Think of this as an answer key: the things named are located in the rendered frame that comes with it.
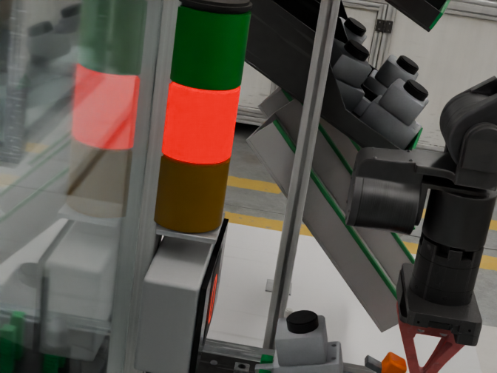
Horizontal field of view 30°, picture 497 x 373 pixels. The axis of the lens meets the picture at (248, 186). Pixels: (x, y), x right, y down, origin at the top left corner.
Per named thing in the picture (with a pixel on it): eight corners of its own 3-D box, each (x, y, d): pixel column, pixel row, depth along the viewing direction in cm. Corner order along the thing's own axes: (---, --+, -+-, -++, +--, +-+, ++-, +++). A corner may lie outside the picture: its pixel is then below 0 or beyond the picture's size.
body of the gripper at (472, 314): (404, 329, 81) (421, 254, 79) (398, 278, 91) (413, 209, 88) (478, 342, 81) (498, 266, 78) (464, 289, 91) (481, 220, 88)
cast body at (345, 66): (340, 95, 113) (374, 49, 110) (351, 114, 109) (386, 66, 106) (285, 68, 109) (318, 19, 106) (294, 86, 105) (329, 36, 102)
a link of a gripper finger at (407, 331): (384, 391, 87) (404, 302, 83) (381, 351, 93) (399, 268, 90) (456, 402, 87) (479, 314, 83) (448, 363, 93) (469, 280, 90)
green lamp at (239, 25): (244, 77, 63) (254, 5, 62) (237, 95, 59) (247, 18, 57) (172, 65, 63) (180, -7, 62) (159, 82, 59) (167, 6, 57)
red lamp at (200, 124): (234, 146, 65) (244, 78, 63) (225, 169, 60) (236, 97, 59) (164, 134, 65) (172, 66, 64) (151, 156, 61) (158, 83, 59)
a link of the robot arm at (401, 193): (512, 129, 75) (494, 103, 83) (371, 108, 75) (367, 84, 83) (480, 263, 79) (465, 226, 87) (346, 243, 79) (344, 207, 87)
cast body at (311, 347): (343, 366, 92) (336, 303, 89) (343, 391, 87) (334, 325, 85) (259, 372, 93) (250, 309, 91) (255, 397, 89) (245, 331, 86)
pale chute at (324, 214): (395, 288, 122) (424, 272, 120) (381, 333, 110) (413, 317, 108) (272, 112, 119) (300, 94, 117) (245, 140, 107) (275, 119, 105)
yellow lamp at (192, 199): (225, 211, 67) (234, 147, 65) (216, 238, 62) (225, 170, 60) (157, 199, 67) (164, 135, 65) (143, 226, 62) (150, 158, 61)
